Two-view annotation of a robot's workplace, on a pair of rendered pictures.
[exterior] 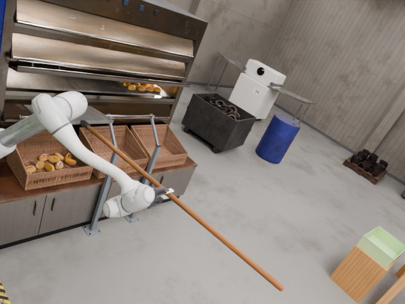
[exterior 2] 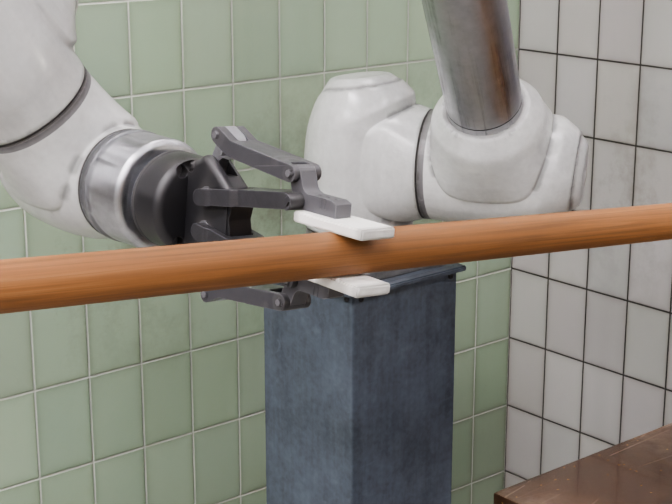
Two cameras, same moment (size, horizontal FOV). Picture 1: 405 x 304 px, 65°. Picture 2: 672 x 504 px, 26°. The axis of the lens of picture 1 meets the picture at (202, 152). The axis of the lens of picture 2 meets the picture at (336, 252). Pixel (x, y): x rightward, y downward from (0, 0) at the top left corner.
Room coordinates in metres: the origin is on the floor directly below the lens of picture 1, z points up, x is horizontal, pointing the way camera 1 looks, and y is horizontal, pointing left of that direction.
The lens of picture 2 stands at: (1.81, -0.82, 1.57)
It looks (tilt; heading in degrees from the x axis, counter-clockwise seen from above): 15 degrees down; 106
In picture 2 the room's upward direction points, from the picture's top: straight up
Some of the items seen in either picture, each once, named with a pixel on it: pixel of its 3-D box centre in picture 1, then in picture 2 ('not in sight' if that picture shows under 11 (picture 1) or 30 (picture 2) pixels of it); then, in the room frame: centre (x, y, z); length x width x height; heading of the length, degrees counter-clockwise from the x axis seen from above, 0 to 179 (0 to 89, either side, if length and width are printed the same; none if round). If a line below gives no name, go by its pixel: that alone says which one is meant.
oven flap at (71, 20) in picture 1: (126, 32); not in sight; (2.86, 1.06, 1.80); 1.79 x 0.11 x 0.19; 146
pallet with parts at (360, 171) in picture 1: (369, 162); not in sight; (8.30, -4.16, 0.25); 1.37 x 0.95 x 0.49; 147
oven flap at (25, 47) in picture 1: (118, 60); not in sight; (2.86, 1.06, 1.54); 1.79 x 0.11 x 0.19; 146
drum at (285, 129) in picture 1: (277, 138); not in sight; (6.26, -1.28, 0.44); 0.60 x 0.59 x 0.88; 145
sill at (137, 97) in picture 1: (106, 96); not in sight; (2.87, 1.08, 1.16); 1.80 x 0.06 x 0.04; 146
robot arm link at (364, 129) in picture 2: not in sight; (367, 150); (1.29, 1.14, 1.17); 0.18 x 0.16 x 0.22; 178
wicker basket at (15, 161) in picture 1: (50, 155); not in sight; (2.23, 1.17, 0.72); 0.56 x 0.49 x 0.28; 147
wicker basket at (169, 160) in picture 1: (158, 145); not in sight; (3.23, 0.49, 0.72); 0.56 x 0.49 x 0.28; 146
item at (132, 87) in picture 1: (132, 78); not in sight; (3.59, 1.10, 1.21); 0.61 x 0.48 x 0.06; 56
